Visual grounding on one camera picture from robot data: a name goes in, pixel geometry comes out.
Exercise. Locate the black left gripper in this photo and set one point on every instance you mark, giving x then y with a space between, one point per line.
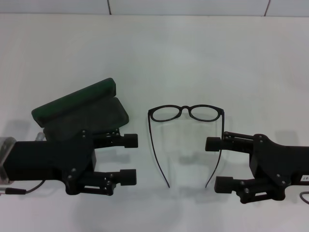
48 159

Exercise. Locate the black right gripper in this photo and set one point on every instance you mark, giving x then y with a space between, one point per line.
282 159

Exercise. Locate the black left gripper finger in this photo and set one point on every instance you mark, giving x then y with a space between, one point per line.
128 177
130 140

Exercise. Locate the green glasses case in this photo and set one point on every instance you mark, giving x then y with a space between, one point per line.
79 96

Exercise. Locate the black glasses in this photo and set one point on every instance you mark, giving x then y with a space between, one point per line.
185 108

